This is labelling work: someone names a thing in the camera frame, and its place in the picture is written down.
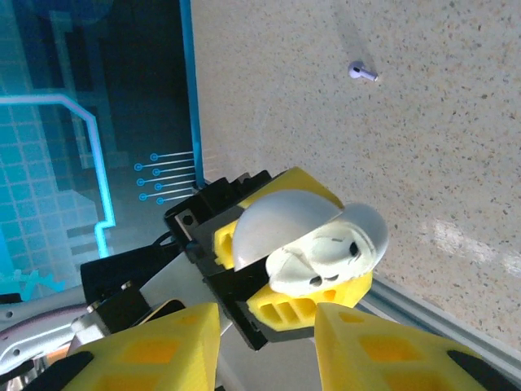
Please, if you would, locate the pale lavender wireless earbud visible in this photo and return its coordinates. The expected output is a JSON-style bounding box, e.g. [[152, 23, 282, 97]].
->
[[266, 244, 329, 295], [348, 59, 379, 82]]

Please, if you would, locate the lavender earbud charging case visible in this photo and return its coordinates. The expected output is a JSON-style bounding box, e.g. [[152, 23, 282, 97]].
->
[[231, 189, 391, 295]]

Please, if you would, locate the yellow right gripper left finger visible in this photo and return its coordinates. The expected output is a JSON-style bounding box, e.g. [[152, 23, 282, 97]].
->
[[27, 302, 222, 391]]

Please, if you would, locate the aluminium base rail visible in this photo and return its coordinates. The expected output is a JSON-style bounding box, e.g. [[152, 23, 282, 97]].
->
[[357, 273, 521, 382]]

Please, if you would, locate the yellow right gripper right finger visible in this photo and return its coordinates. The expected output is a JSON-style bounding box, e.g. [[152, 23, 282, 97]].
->
[[314, 301, 513, 391]]

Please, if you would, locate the blue table edge strip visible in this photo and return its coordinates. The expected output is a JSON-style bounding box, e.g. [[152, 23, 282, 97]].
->
[[178, 0, 205, 189]]

